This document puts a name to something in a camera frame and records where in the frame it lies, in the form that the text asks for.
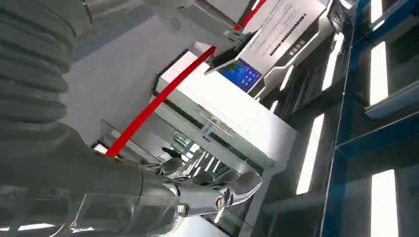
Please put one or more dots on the white printed sign board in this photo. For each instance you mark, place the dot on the white printed sign board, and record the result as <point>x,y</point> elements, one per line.
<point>281,32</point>

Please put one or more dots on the white counter cabinet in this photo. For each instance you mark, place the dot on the white counter cabinet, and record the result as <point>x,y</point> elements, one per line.
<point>229,114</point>

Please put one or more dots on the red stripe band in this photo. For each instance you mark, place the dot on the red stripe band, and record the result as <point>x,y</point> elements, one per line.
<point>157,101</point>

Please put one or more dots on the robot right arm ribbed sleeve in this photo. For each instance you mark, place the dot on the robot right arm ribbed sleeve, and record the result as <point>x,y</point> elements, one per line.
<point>32,65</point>

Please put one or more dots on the blue display screen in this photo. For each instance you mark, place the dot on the blue display screen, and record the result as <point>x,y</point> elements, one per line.
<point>241,74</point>

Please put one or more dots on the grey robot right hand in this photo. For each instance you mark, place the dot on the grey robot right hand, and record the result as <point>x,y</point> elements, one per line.
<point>82,183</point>

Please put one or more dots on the white ceiling light panel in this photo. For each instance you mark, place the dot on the white ceiling light panel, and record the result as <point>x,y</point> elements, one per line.
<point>378,73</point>
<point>384,204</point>
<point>332,62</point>
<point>311,153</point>

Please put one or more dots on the blue steel frame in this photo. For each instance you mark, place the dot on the blue steel frame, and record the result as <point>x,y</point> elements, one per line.
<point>343,130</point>

